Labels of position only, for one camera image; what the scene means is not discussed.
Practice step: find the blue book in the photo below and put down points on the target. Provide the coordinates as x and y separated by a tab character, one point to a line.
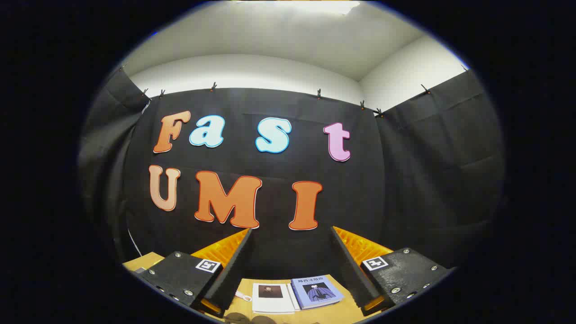
315	292

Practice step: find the white portrait book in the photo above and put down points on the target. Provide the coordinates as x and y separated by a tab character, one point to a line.
272	303

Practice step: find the row of black cloth clips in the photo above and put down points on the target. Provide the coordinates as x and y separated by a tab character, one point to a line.
213	86

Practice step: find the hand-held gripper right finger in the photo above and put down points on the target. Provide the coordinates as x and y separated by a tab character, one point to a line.
351	270

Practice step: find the ceiling light panel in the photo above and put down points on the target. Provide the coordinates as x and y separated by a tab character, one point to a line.
315	6

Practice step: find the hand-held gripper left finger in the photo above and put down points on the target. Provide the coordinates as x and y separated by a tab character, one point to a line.
231	274

